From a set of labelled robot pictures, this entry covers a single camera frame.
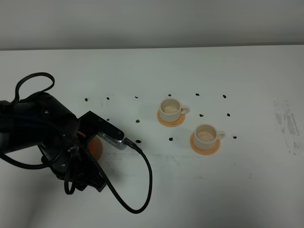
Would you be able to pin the orange coaster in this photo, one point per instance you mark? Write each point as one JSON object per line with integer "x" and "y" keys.
{"x": 171, "y": 124}
{"x": 201, "y": 151}

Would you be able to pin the white teacup front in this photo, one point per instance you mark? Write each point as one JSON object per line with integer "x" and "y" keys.
{"x": 206, "y": 136}

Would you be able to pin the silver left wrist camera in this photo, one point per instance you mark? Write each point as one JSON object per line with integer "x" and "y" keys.
{"x": 119, "y": 144}

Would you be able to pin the white teacup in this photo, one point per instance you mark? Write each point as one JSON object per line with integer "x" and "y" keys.
{"x": 206, "y": 136}
{"x": 171, "y": 109}

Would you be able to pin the orange coaster front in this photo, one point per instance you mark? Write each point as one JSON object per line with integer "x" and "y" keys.
{"x": 201, "y": 151}

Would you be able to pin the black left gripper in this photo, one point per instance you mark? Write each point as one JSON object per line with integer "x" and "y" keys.
{"x": 41, "y": 120}

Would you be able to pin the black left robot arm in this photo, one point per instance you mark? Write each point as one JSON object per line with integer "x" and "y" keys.
{"x": 63, "y": 139}

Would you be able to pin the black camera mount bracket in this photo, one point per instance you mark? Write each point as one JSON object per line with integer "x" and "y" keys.
{"x": 102, "y": 126}

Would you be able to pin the brown clay teapot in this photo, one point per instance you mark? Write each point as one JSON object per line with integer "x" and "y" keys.
{"x": 94, "y": 145}

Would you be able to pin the white teacup rear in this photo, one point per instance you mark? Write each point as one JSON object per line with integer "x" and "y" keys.
{"x": 171, "y": 109}

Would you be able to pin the orange coaster rear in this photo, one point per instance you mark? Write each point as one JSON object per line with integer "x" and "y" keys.
{"x": 171, "y": 124}

